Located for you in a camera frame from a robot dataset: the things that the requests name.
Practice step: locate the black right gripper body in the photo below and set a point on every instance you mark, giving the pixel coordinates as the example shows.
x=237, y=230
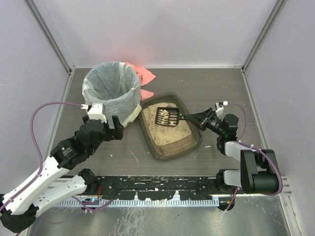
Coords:
x=205, y=120

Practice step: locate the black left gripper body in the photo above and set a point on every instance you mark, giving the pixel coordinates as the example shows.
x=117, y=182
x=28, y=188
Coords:
x=112, y=130

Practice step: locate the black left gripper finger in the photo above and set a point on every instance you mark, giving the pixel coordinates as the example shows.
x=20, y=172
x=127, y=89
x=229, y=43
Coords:
x=86, y=119
x=116, y=122

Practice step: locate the black litter scoop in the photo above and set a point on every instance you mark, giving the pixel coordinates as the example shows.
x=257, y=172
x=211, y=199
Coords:
x=168, y=116

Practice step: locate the dark translucent litter box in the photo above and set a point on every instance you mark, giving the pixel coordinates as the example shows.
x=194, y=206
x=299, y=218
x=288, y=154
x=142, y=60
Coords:
x=167, y=142

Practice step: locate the trash bin with white liner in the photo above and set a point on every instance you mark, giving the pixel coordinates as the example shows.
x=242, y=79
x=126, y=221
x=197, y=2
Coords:
x=117, y=86

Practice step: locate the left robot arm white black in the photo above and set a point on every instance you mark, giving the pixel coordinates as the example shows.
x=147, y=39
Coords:
x=20, y=207

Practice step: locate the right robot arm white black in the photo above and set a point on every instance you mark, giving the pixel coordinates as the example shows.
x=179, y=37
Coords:
x=258, y=173

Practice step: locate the pink cloth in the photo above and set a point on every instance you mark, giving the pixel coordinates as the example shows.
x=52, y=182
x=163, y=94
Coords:
x=145, y=77

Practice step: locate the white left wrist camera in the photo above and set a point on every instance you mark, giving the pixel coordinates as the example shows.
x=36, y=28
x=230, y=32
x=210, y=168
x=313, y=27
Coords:
x=96, y=112

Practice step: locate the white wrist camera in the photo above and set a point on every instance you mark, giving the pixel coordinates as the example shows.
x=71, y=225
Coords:
x=96, y=112
x=219, y=107

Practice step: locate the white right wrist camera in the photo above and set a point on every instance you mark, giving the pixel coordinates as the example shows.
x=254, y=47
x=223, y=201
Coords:
x=219, y=107

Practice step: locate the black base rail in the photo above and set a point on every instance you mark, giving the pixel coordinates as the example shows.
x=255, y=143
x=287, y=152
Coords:
x=157, y=188

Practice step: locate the white slotted cable duct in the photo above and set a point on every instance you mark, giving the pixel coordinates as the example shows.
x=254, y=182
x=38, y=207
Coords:
x=175, y=202

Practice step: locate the left aluminium frame post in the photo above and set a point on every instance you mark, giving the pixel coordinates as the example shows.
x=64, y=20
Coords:
x=40, y=20

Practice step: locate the aluminium frame post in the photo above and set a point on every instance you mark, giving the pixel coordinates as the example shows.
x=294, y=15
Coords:
x=40, y=20
x=263, y=33

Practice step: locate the right aluminium frame post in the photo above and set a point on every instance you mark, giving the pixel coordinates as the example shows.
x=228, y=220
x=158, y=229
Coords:
x=263, y=33

